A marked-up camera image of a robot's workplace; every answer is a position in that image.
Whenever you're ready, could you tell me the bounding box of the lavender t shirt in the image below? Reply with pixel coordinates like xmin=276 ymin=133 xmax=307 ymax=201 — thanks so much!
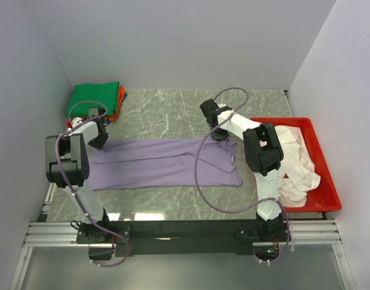
xmin=88 ymin=138 xmax=243 ymax=190

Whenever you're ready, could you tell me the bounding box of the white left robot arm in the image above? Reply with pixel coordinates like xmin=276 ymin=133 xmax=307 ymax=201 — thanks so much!
xmin=45 ymin=101 xmax=112 ymax=243

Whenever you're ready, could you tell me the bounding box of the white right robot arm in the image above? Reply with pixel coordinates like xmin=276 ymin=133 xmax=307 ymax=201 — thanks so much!
xmin=200 ymin=99 xmax=285 ymax=241

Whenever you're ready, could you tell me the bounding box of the blue folded t shirt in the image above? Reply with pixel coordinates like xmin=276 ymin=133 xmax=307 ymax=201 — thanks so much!
xmin=104 ymin=91 xmax=127 ymax=126

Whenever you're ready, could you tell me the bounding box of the green folded t shirt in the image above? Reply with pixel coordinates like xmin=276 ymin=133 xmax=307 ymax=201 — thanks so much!
xmin=66 ymin=82 xmax=120 ymax=117

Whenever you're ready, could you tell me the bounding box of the orange folded t shirt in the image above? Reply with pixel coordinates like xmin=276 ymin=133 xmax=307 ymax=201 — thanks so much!
xmin=108 ymin=86 xmax=127 ymax=122

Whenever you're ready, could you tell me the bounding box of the black base beam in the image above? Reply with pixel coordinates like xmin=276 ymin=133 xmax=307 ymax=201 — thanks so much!
xmin=76 ymin=219 xmax=287 ymax=257

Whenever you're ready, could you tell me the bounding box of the white t shirt in bin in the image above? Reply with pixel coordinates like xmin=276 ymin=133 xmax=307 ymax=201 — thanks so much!
xmin=275 ymin=125 xmax=321 ymax=208

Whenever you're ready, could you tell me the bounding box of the red plastic bin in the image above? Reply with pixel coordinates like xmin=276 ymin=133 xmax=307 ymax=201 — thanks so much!
xmin=252 ymin=117 xmax=342 ymax=213

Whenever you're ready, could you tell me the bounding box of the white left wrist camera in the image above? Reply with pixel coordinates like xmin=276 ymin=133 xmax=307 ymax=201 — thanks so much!
xmin=66 ymin=117 xmax=84 ymax=130

